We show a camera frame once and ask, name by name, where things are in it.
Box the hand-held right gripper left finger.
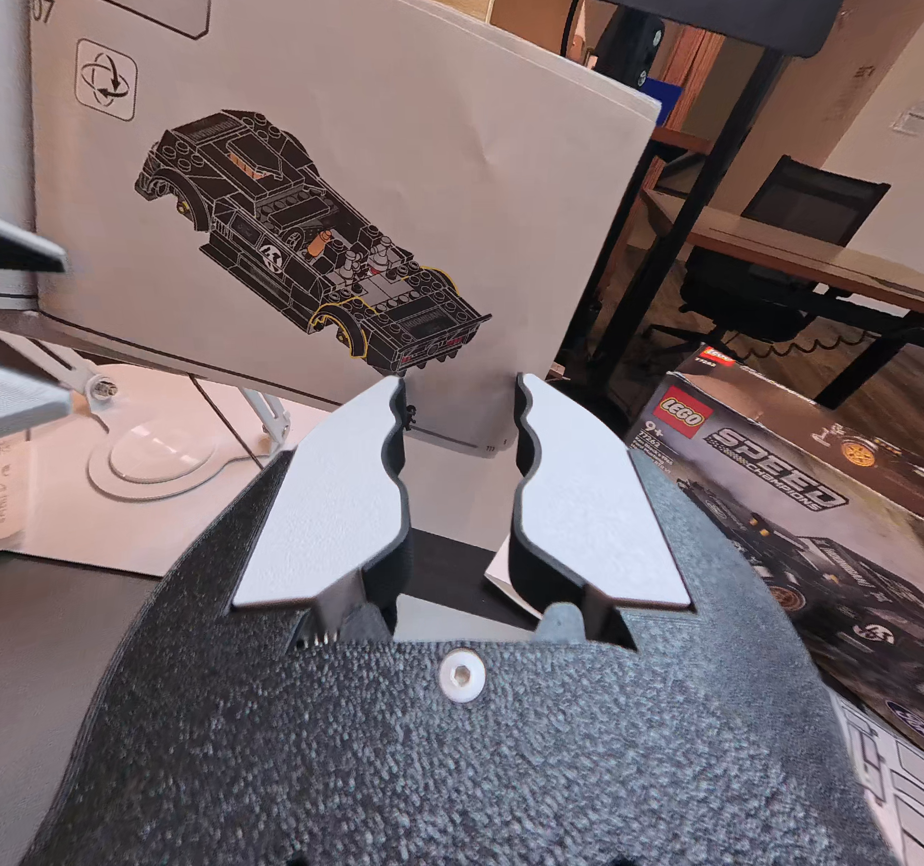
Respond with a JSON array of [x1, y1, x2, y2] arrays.
[[230, 374, 414, 613]]

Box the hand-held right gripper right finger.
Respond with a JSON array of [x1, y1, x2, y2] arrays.
[[507, 371, 695, 613]]

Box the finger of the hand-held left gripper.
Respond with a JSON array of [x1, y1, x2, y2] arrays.
[[0, 223, 70, 277], [0, 370, 75, 435]]

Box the lego instruction booklet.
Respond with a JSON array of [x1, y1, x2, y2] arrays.
[[28, 0, 662, 458]]

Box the lego set box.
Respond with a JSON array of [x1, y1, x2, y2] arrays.
[[627, 348, 924, 754]]

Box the white booklet stand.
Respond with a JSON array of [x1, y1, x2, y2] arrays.
[[0, 304, 336, 580]]

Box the background wooden desk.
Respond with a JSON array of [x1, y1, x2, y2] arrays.
[[642, 187, 924, 314]]

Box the black office chair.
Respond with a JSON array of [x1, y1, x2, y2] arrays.
[[678, 155, 924, 365]]

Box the folded paper sheet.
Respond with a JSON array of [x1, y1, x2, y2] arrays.
[[829, 690, 924, 845]]

